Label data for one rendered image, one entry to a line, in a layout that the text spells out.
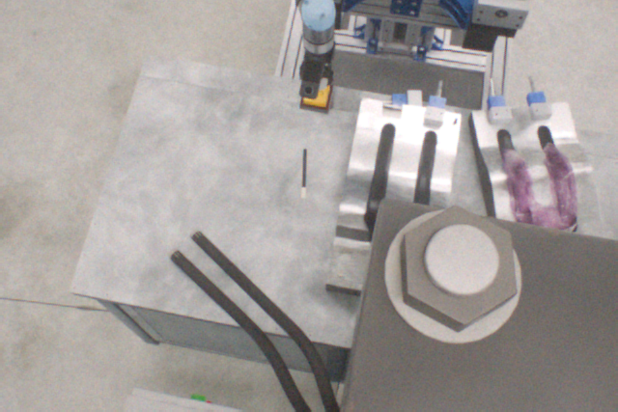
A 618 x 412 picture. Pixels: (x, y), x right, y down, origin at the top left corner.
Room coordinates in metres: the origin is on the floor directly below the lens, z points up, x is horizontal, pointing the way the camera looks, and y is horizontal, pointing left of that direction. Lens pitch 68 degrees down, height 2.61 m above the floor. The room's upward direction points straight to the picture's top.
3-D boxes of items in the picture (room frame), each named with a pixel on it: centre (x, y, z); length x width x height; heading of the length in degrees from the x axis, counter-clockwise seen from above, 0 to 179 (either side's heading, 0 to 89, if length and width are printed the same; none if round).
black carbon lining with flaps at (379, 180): (0.69, -0.21, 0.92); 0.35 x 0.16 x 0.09; 169
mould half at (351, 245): (0.68, -0.20, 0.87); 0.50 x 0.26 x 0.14; 169
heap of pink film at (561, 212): (0.70, -0.56, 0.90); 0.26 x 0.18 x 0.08; 6
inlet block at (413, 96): (0.97, -0.22, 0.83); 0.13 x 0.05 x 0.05; 89
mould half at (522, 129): (0.69, -0.57, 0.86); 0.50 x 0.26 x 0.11; 6
